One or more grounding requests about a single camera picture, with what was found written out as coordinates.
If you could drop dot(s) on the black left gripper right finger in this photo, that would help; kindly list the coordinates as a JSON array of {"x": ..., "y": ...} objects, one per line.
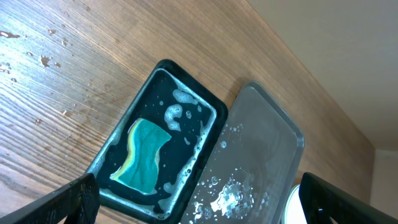
[{"x": 322, "y": 202}]

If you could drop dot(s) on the green yellow sponge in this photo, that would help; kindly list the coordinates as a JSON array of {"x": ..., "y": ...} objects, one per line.
[{"x": 140, "y": 170}]

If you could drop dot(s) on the black water basin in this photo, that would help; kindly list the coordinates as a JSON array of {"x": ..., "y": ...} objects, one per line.
[{"x": 193, "y": 116}]

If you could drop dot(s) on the brown serving tray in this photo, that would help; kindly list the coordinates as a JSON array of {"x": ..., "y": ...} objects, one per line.
[{"x": 252, "y": 166}]

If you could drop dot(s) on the white plate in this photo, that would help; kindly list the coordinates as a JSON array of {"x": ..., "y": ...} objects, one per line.
[{"x": 293, "y": 212}]

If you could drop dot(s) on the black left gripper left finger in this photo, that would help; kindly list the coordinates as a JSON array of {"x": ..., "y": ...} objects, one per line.
[{"x": 75, "y": 202}]

